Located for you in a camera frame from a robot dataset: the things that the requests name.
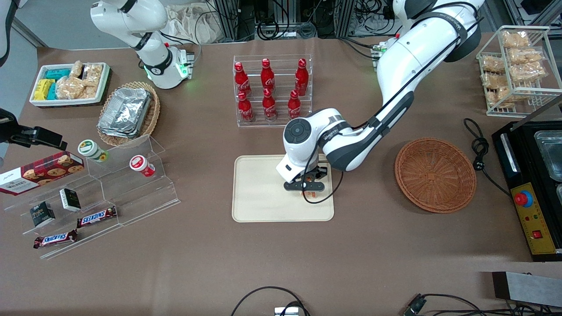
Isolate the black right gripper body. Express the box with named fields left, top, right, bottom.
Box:
left=0, top=109, right=19, bottom=144

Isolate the beige plastic tray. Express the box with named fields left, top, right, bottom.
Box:
left=232, top=154, right=335, bottom=223

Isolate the round brown wicker basket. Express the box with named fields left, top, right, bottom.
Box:
left=394, top=138, right=477, bottom=214

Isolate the oval light wicker basket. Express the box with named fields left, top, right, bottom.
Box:
left=97, top=81, right=161, bottom=147

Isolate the yellow snack pack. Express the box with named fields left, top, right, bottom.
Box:
left=34, top=79, right=55, bottom=101

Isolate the red cola bottle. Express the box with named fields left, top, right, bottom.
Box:
left=288, top=90, right=302, bottom=119
left=237, top=91, right=255, bottom=123
left=262, top=88, right=277, bottom=122
left=261, top=58, right=276, bottom=93
left=234, top=61, right=252, bottom=96
left=295, top=58, right=310, bottom=96

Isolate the white rectangular snack bin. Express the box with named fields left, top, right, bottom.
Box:
left=29, top=62, right=112, bottom=108

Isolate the red tartan cookie box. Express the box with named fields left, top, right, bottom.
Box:
left=0, top=151, right=85, bottom=196

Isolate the green lid yogurt cup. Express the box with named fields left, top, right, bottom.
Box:
left=78, top=139, right=109, bottom=163

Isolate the clear acrylic bottle rack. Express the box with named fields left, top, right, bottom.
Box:
left=233, top=54, right=313, bottom=128

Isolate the black box with gold print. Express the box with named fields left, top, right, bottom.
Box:
left=29, top=201, right=56, bottom=228

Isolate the black box with white side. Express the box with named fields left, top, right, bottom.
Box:
left=59, top=188, right=82, bottom=212

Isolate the stack of foil trays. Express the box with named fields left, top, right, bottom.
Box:
left=97, top=87, right=153, bottom=139

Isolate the brown Snickers bar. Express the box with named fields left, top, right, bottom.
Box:
left=77, top=206, right=118, bottom=228
left=33, top=230, right=79, bottom=249

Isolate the red lid yogurt cup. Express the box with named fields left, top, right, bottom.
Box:
left=129, top=155, right=155, bottom=178

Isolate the clear acrylic stepped display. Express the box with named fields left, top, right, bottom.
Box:
left=4, top=134, right=181, bottom=260

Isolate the black appliance with yellow panel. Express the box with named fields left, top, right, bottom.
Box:
left=492, top=119, right=562, bottom=262

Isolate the grey metal block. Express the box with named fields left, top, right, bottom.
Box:
left=492, top=271, right=562, bottom=308

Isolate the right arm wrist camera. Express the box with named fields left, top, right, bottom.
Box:
left=8, top=126, right=67, bottom=151

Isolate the black looped cable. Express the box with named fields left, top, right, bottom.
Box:
left=231, top=286, right=310, bottom=316

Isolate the aluminium frame post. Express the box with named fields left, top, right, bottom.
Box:
left=336, top=0, right=357, bottom=38
left=214, top=0, right=241, bottom=42

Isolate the black cable with connector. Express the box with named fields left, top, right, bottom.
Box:
left=403, top=293, right=562, bottom=316

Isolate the black power cable with plug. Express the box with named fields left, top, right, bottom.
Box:
left=464, top=118, right=512, bottom=197

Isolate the white wire rack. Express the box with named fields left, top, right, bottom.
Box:
left=476, top=25, right=562, bottom=118

